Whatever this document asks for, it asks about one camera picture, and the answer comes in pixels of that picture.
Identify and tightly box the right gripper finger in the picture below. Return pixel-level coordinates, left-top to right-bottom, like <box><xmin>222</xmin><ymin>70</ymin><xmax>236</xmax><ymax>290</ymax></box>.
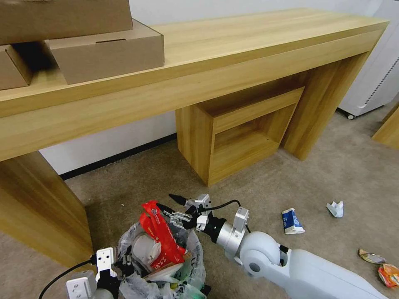
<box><xmin>157</xmin><ymin>203</ymin><xmax>192</xmax><ymax>231</ymax></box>
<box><xmin>168</xmin><ymin>194</ymin><xmax>200</xmax><ymax>212</ymax></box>

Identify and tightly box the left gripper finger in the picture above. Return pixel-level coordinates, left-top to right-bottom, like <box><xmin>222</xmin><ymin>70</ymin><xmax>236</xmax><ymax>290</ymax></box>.
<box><xmin>113</xmin><ymin>244</ymin><xmax>134</xmax><ymax>266</ymax></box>
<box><xmin>119</xmin><ymin>265</ymin><xmax>140</xmax><ymax>283</ymax></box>

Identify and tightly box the red snack wrapper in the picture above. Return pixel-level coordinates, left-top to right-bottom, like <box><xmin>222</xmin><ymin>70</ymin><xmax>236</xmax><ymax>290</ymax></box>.
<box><xmin>141</xmin><ymin>200</ymin><xmax>188</xmax><ymax>272</ymax></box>

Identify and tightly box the trash bin with clear liner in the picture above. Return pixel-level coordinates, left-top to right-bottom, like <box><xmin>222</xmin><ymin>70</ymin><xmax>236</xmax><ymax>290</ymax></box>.
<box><xmin>117</xmin><ymin>221</ymin><xmax>212</xmax><ymax>299</ymax></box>

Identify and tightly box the white paper cup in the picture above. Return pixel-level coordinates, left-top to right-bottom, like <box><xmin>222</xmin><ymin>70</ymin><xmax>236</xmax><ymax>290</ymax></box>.
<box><xmin>133</xmin><ymin>234</ymin><xmax>162</xmax><ymax>266</ymax></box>

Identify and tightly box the white crumpled plastic packaging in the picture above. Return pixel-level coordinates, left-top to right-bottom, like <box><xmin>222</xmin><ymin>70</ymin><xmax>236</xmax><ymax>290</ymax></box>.
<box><xmin>145</xmin><ymin>264</ymin><xmax>185</xmax><ymax>283</ymax></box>

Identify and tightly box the wooden open cubby shelf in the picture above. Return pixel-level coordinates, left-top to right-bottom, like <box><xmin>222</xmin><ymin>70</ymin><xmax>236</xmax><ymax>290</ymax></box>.
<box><xmin>175</xmin><ymin>87</ymin><xmax>306</xmax><ymax>188</ymax></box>

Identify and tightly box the blue and white milk carton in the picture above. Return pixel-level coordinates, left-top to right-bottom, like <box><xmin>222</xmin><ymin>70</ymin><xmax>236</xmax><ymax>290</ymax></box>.
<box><xmin>281</xmin><ymin>206</ymin><xmax>306</xmax><ymax>235</ymax></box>

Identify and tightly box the crumpled white paper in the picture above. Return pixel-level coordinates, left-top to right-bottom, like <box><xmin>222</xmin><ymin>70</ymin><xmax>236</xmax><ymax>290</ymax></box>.
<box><xmin>326</xmin><ymin>200</ymin><xmax>345</xmax><ymax>218</ymax></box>

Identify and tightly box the light wooden desk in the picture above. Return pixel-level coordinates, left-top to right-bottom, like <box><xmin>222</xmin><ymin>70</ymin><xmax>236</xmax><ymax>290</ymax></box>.
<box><xmin>0</xmin><ymin>7</ymin><xmax>390</xmax><ymax>269</ymax></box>

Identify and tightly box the crumpled silver snack wrapper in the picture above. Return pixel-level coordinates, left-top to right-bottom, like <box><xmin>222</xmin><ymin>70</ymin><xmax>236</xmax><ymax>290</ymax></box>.
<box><xmin>358</xmin><ymin>248</ymin><xmax>387</xmax><ymax>265</ymax></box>

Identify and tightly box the medium cardboard mailer box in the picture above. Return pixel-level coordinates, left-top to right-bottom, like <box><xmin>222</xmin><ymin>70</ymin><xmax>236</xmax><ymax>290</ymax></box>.
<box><xmin>46</xmin><ymin>18</ymin><xmax>165</xmax><ymax>86</ymax></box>

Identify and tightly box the crumpled orange snack wrapper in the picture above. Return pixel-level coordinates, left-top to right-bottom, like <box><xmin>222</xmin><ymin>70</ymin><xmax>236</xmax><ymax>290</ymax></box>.
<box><xmin>377</xmin><ymin>263</ymin><xmax>399</xmax><ymax>289</ymax></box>

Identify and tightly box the light wooden furniture panel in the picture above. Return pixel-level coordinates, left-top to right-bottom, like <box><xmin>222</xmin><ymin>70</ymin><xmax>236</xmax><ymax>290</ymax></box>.
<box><xmin>371</xmin><ymin>103</ymin><xmax>399</xmax><ymax>152</ymax></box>

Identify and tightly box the small open cardboard box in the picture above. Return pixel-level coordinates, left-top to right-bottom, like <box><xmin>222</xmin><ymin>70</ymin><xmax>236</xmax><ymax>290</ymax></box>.
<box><xmin>0</xmin><ymin>43</ymin><xmax>35</xmax><ymax>91</ymax></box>

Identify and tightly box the white appliance on wheels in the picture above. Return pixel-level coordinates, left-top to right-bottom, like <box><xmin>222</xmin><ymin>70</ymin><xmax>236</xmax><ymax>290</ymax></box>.
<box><xmin>337</xmin><ymin>17</ymin><xmax>399</xmax><ymax>121</ymax></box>

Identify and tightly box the large flat cardboard box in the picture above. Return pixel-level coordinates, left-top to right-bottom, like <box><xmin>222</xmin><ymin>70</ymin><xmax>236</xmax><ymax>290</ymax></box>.
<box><xmin>0</xmin><ymin>0</ymin><xmax>133</xmax><ymax>46</ymax></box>

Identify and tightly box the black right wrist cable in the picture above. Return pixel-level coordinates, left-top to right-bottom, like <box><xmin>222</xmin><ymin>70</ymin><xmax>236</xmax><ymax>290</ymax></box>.
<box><xmin>207</xmin><ymin>200</ymin><xmax>252</xmax><ymax>233</ymax></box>

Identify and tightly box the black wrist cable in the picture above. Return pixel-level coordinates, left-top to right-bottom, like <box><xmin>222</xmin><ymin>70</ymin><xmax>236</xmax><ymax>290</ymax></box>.
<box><xmin>38</xmin><ymin>255</ymin><xmax>96</xmax><ymax>299</ymax></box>
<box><xmin>207</xmin><ymin>200</ymin><xmax>252</xmax><ymax>233</ymax></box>

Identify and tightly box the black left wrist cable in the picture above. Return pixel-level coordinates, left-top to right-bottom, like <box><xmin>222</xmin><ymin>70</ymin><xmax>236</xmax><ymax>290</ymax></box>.
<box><xmin>38</xmin><ymin>255</ymin><xmax>96</xmax><ymax>299</ymax></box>

